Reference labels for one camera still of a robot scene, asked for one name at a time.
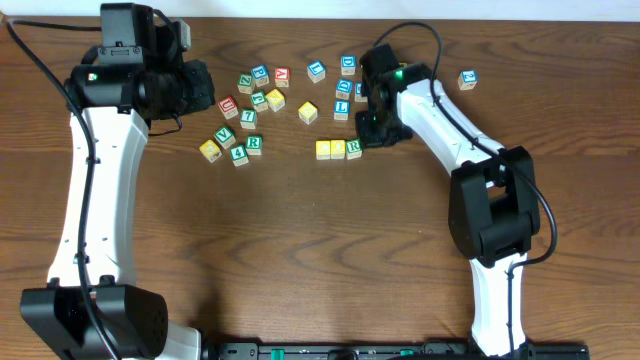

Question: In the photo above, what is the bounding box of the green r block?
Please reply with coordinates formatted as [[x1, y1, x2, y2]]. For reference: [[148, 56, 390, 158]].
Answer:
[[245, 135, 263, 156], [345, 139, 363, 160]]

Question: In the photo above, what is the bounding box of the blue L block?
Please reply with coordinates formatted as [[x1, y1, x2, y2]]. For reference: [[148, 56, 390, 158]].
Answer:
[[333, 100, 350, 121]]

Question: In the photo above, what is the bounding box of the yellow O block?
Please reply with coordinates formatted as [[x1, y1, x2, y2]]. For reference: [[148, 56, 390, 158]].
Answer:
[[330, 139, 346, 160]]

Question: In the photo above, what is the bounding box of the yellow C block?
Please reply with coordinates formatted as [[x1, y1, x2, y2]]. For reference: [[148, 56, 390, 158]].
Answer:
[[315, 140, 331, 160]]

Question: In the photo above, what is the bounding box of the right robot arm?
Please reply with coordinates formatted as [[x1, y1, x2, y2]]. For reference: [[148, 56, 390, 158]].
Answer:
[[356, 60, 540, 357]]

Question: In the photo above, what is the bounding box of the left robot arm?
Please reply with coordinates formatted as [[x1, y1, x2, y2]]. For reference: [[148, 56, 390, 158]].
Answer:
[[20, 60, 217, 359]]

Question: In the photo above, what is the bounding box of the blue T block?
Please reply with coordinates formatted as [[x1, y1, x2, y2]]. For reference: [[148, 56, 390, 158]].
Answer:
[[354, 82, 368, 103]]

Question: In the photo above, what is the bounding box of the red U block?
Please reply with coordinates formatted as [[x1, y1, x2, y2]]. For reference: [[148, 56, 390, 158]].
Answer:
[[217, 96, 239, 120]]

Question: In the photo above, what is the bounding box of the blue D block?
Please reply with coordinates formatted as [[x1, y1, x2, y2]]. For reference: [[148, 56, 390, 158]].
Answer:
[[340, 55, 357, 76]]

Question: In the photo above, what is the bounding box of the yellow S block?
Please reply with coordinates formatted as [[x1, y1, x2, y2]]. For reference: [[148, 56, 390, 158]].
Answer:
[[298, 101, 318, 125]]

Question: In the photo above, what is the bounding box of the green V block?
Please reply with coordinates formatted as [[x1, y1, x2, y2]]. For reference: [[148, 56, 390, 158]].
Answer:
[[214, 126, 236, 149]]

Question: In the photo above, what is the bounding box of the yellow block far left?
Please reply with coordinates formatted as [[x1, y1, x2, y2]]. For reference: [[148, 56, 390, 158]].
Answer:
[[199, 139, 222, 163]]

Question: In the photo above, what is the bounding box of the green Z block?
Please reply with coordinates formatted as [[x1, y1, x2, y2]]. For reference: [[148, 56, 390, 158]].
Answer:
[[237, 73, 255, 94]]

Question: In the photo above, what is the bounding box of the blue U block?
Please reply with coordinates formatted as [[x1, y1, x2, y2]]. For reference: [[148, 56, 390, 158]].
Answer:
[[307, 61, 326, 83]]

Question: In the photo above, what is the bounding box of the green 7 block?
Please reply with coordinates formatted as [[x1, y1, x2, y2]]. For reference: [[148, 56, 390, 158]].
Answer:
[[240, 109, 258, 129]]

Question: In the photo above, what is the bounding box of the green J block left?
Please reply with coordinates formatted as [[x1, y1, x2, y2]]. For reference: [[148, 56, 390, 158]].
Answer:
[[250, 91, 269, 112]]

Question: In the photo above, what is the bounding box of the green 4 block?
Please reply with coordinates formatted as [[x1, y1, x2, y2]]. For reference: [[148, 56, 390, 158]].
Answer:
[[229, 145, 249, 167]]

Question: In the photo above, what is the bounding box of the blue 2 block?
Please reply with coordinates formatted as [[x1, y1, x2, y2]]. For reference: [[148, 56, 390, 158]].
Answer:
[[457, 70, 478, 91]]

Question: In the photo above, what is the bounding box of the blue P block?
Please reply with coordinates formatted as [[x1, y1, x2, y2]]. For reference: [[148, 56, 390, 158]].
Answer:
[[251, 64, 270, 87]]

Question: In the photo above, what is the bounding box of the yellow K block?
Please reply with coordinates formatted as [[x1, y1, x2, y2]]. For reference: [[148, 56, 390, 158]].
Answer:
[[266, 89, 286, 112]]

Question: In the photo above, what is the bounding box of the red A block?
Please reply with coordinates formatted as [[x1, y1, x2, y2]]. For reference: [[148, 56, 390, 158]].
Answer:
[[274, 67, 291, 88]]

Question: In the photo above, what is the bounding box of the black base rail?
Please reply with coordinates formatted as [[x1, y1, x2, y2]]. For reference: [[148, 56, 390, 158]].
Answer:
[[201, 341, 591, 360]]

